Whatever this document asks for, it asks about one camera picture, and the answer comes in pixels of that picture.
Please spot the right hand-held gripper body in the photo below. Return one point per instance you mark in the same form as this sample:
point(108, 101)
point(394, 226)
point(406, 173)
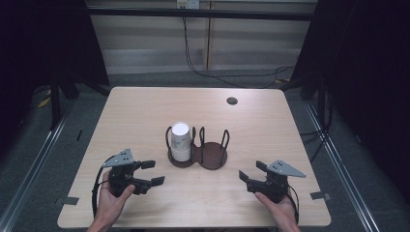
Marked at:
point(274, 185)

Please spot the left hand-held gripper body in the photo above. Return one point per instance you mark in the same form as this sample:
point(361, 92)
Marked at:
point(121, 175)

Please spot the white paper cup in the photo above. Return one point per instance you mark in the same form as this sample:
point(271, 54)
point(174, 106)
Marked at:
point(181, 135)
point(181, 156)

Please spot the person's right hand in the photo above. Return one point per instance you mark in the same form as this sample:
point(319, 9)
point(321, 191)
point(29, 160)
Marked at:
point(280, 209)

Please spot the person's left hand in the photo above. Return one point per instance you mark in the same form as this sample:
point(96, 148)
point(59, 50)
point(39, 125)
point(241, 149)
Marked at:
point(111, 204)

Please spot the grey tape piece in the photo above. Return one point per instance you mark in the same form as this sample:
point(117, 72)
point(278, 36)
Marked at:
point(320, 195)
point(66, 201)

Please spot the dark round table grommet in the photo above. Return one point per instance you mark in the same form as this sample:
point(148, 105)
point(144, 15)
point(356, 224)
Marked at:
point(232, 101)

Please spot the black curtain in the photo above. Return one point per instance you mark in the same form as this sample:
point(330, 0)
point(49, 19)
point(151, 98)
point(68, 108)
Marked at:
point(38, 48)
point(367, 80)

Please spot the black horizontal bar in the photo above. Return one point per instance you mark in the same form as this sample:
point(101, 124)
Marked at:
point(199, 14)

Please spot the metal floor rail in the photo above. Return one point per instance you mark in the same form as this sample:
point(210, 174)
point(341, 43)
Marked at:
point(32, 170)
point(341, 170)

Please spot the white wall socket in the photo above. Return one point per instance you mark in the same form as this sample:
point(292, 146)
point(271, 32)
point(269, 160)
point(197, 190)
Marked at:
point(188, 4)

